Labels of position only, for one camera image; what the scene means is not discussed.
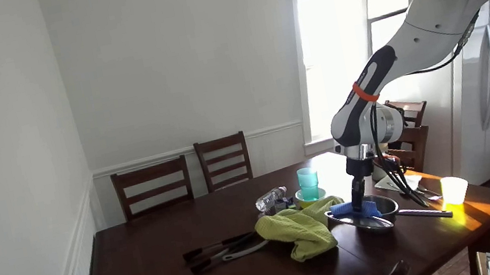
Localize teal plastic bowl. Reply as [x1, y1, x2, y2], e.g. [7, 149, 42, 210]
[294, 185, 329, 210]

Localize silver and black tongs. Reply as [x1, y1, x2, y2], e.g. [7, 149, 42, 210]
[187, 238, 273, 275]

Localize dark blue packet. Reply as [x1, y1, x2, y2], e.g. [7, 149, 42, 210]
[273, 195, 297, 214]

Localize white refrigerator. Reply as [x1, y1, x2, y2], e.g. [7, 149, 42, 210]
[423, 0, 490, 190]

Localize green towel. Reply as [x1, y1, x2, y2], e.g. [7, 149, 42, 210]
[251, 194, 353, 270]

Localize clear plastic water bottle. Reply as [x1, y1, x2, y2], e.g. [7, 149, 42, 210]
[253, 185, 290, 214]

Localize steel pot with long handle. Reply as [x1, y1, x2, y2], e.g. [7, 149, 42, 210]
[360, 181, 454, 233]

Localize white plastic cup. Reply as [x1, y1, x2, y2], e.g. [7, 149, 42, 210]
[439, 173, 472, 208]

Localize teal plastic cup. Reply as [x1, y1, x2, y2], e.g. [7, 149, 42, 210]
[295, 165, 323, 203]

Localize blue towel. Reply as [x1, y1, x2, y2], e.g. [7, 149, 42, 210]
[329, 196, 383, 226]

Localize silver cutlery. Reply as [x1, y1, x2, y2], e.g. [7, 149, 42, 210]
[414, 182, 443, 205]

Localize white paper napkin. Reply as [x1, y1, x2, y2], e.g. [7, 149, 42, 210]
[373, 169, 424, 198]

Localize window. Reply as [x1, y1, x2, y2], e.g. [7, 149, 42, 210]
[278, 0, 396, 156]

